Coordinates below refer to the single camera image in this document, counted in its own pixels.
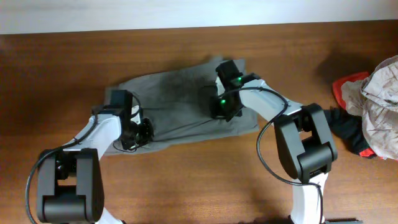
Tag grey shorts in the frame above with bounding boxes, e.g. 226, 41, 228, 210
104, 57, 259, 154

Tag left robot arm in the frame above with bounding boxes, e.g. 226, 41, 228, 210
31, 90, 153, 223

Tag black garment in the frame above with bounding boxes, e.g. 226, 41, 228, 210
323, 108, 376, 159

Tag beige crumpled garment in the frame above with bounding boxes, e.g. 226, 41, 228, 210
341, 56, 397, 160

